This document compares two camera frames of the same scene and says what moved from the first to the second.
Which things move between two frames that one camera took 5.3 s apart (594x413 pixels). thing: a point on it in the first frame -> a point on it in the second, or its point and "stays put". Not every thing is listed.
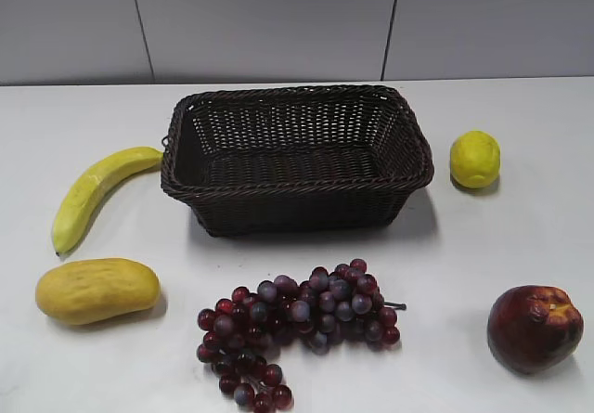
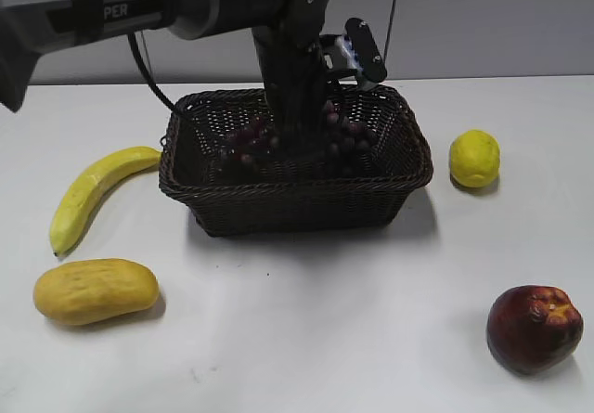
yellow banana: [80, 195] stays put
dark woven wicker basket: [290, 158] stays put
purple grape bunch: [245, 329] -> [347, 148]
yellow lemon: [474, 159] stays put
